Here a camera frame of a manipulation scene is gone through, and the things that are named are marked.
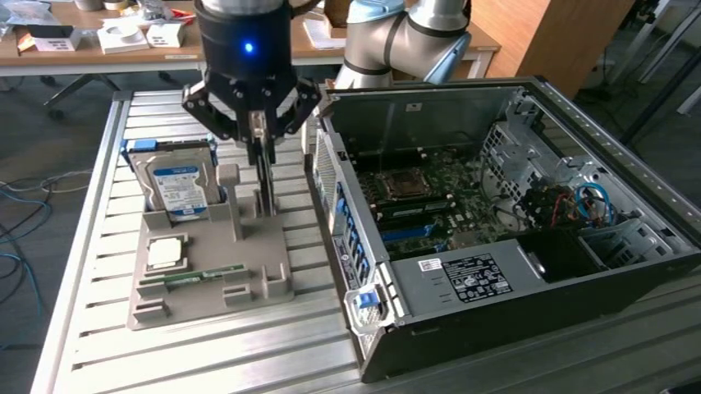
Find dark chair base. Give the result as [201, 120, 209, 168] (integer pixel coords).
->
[42, 73, 122, 120]

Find metal disk bay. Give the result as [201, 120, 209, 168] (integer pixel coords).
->
[576, 217, 678, 272]

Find grey parts rack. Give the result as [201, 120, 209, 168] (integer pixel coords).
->
[125, 163, 300, 332]

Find wooden cabinet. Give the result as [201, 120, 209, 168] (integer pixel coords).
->
[469, 0, 639, 99]

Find grey power supply unit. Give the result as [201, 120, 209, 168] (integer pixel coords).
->
[388, 240, 548, 319]

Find blue SATA wire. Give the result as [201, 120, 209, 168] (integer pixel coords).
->
[574, 182, 618, 229]

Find white box with label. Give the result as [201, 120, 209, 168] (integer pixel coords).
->
[145, 22, 185, 49]

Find wooden desk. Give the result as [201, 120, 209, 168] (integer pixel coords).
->
[0, 0, 503, 89]

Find white floor cable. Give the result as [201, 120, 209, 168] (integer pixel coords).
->
[0, 168, 93, 195]

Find silver CPU chip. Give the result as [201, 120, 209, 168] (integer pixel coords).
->
[146, 240, 185, 271]

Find open black PC case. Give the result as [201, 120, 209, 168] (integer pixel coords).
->
[301, 75, 701, 385]

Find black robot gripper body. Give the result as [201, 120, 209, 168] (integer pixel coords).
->
[194, 7, 300, 112]

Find white box with round hole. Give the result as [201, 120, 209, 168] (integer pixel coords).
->
[96, 19, 149, 55]

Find blue case release latch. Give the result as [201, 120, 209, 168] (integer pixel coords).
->
[353, 290, 383, 309]

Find grey box with label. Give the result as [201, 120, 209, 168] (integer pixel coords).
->
[29, 25, 84, 53]

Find blue expansion slot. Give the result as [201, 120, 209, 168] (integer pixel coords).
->
[380, 227, 439, 244]

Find blue floor cable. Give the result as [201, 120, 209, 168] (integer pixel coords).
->
[0, 192, 48, 350]

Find green RAM stick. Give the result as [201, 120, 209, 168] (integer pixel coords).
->
[138, 263, 246, 287]
[373, 199, 455, 217]

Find NVIDIA graphics card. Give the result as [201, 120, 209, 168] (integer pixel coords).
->
[248, 110, 277, 218]

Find white paper stack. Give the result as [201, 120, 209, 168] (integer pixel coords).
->
[301, 18, 347, 51]

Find silver chipset heat sink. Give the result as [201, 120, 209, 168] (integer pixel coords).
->
[452, 231, 487, 252]

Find metal CPU socket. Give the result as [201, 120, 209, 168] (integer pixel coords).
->
[381, 170, 433, 200]

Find hard disk with blue caddy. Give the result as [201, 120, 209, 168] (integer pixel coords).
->
[120, 137, 222, 225]

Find green motherboard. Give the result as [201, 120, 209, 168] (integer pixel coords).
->
[355, 147, 527, 262]

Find coloured drive power wires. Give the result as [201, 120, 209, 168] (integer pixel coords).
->
[524, 186, 582, 229]

